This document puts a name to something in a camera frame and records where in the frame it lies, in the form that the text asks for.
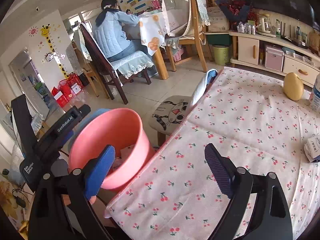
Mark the pink plastic bucket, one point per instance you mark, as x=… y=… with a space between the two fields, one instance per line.
x=125 y=130

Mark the white woven sack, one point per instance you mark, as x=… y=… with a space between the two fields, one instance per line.
x=217 y=20

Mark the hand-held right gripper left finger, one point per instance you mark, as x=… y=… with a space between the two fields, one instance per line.
x=101 y=170

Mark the wooden dining table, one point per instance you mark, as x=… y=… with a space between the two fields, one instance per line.
x=161 y=65

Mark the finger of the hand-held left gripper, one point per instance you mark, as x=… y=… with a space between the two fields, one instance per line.
x=95 y=115

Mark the dark blue wrapped bouquet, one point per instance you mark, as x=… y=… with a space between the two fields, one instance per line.
x=235 y=5

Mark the yellow pear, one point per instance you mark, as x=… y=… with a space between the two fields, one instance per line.
x=293 y=86

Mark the dark wooden chair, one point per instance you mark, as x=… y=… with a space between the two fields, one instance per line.
x=97 y=55

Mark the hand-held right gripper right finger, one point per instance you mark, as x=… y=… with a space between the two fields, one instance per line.
x=218 y=167

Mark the crushed blue white carton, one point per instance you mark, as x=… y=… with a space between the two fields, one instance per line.
x=312 y=147

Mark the pink storage case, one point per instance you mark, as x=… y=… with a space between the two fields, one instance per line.
x=273 y=60

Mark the white plastic drink bottle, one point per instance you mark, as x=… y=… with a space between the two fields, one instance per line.
x=315 y=95

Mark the green trash bin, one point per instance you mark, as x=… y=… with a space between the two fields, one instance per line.
x=221 y=55

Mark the cream tv cabinet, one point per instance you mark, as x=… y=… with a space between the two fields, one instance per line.
x=247 y=47

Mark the orange print tablecloth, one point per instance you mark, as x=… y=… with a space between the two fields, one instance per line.
x=150 y=35

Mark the wooden chair with lace cover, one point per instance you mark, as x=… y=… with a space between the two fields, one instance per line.
x=90 y=77

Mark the group of small silver jars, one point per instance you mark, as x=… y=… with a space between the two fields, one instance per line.
x=246 y=28

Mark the white blue cloth bag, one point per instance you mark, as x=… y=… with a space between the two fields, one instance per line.
x=200 y=87

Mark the light wooden chair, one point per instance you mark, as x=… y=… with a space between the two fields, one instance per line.
x=197 y=42

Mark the teal lace seat cushion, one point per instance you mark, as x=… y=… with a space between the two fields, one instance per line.
x=130 y=62

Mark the green label water bottle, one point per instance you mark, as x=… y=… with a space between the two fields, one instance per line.
x=278 y=28

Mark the red gift bag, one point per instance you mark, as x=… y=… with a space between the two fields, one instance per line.
x=76 y=82
x=60 y=100
x=66 y=85

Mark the cat print stool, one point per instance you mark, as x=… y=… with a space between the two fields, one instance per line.
x=170 y=112

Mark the black power adapter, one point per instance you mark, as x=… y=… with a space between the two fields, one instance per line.
x=20 y=201

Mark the cherry print tablecloth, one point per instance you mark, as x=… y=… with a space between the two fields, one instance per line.
x=237 y=130

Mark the giraffe wall sticker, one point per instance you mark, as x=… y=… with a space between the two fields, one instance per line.
x=53 y=47

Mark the pink plastic stool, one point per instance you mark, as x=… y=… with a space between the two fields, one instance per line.
x=180 y=55

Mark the white glass kettle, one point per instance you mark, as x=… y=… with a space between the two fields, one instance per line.
x=265 y=25

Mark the teal quilted chair cover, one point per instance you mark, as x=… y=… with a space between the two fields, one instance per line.
x=201 y=10

